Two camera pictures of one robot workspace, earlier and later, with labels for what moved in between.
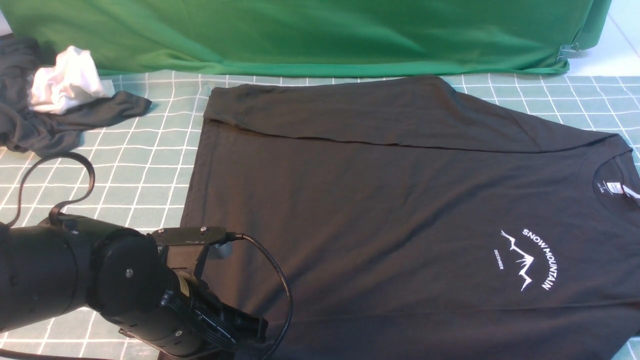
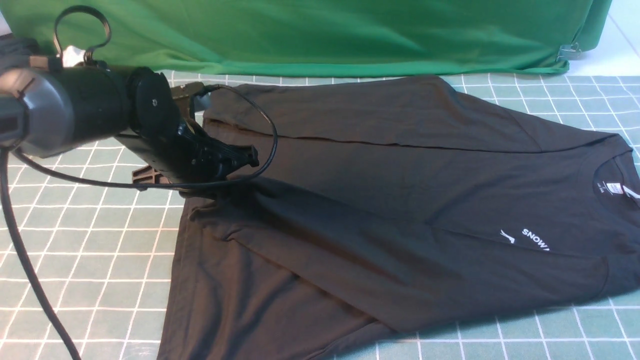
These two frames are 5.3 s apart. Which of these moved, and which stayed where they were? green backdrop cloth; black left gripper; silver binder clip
Moved: black left gripper
Stayed: green backdrop cloth; silver binder clip
